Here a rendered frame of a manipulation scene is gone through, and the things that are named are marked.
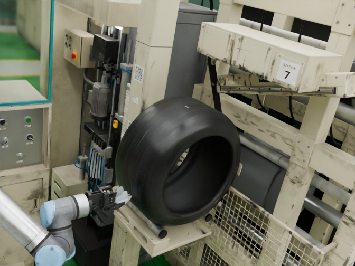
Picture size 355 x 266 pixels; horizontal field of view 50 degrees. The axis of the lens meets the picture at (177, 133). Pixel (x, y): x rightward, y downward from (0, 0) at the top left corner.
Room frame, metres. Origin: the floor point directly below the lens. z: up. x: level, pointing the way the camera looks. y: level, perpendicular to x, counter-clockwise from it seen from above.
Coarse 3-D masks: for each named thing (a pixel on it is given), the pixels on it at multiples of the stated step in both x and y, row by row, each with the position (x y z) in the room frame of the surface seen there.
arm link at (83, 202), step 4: (76, 196) 1.22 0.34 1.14; (80, 196) 1.23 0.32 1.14; (84, 196) 1.23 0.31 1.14; (80, 200) 1.21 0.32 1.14; (84, 200) 1.22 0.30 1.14; (80, 204) 1.20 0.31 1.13; (84, 204) 1.21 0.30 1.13; (88, 204) 1.21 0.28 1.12; (80, 208) 1.19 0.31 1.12; (84, 208) 1.20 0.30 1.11; (88, 208) 1.21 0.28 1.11; (80, 212) 1.19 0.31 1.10; (84, 212) 1.20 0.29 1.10; (88, 212) 1.21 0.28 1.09; (80, 216) 1.19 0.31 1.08; (84, 216) 1.21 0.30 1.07
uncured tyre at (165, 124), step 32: (128, 128) 1.51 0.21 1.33; (160, 128) 1.42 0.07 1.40; (192, 128) 1.43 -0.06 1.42; (224, 128) 1.54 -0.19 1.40; (128, 160) 1.41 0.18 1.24; (160, 160) 1.34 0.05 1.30; (192, 160) 1.82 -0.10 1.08; (224, 160) 1.75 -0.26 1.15; (128, 192) 1.40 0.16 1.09; (160, 192) 1.33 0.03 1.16; (192, 192) 1.71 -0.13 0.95; (224, 192) 1.60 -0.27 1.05; (160, 224) 1.40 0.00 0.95
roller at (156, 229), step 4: (128, 204) 1.58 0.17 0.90; (132, 204) 1.57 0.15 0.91; (132, 208) 1.56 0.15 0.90; (136, 208) 1.54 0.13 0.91; (136, 212) 1.53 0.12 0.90; (140, 212) 1.51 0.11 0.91; (140, 216) 1.50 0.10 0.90; (144, 216) 1.49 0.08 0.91; (144, 220) 1.48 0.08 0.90; (148, 220) 1.46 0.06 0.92; (148, 224) 1.45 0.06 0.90; (152, 224) 1.44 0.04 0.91; (156, 224) 1.43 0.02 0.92; (152, 228) 1.43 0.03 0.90; (156, 228) 1.42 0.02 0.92; (160, 228) 1.41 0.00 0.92; (156, 232) 1.40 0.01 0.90; (160, 232) 1.39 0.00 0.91; (164, 232) 1.40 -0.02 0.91; (160, 236) 1.39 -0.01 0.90; (164, 236) 1.40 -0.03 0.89
